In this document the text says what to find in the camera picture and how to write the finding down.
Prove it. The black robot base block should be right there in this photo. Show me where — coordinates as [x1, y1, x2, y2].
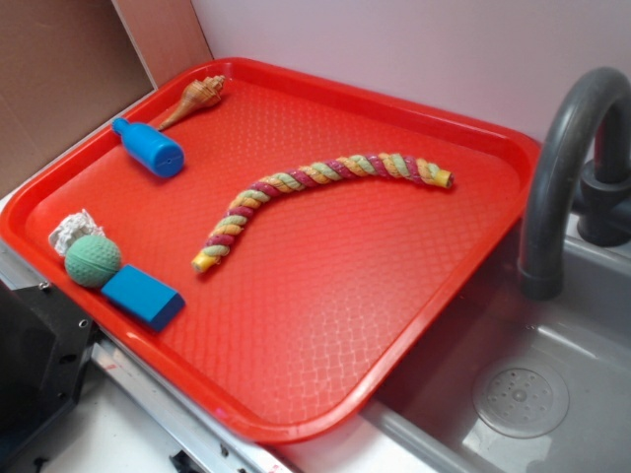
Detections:
[1, 285, 96, 472]

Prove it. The blue plastic bottle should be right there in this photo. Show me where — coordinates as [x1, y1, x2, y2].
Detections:
[111, 117, 184, 178]

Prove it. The red plastic tray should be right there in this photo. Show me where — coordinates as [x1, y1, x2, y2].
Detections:
[1, 58, 539, 444]

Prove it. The brown conch seashell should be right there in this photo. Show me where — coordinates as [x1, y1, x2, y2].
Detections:
[158, 75, 226, 131]

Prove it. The blue rectangular block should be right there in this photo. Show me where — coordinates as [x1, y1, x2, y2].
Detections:
[101, 265, 185, 332]

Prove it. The green textured rubber ball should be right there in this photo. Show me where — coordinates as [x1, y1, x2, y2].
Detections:
[64, 235, 122, 289]

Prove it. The white crumpled cloth piece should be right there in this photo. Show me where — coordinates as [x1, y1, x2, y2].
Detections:
[48, 209, 105, 257]

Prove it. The grey plastic sink basin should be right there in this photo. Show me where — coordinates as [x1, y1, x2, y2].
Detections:
[364, 230, 630, 472]

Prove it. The round sink drain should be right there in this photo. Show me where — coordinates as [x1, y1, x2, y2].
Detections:
[471, 357, 570, 439]

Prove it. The grey curved toy faucet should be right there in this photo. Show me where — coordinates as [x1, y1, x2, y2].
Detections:
[518, 67, 630, 301]

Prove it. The brown cardboard panel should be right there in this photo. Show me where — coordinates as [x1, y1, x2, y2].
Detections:
[1, 1, 213, 196]

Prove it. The multicolour twisted rope toy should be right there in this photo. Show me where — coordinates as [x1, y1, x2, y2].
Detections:
[191, 153, 455, 274]

